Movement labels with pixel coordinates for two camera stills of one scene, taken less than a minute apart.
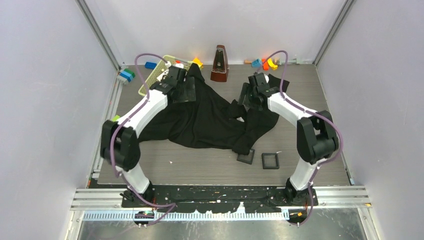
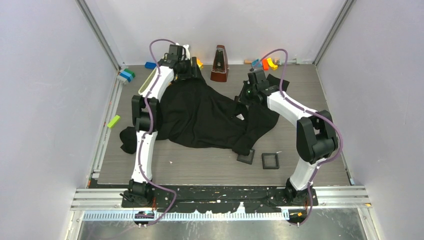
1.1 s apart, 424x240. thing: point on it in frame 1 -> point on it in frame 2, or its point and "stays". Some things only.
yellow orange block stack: x=197 y=60 stays
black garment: x=214 y=120 stays
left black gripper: x=188 y=94 -> x=192 y=72
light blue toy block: x=256 y=63 stays
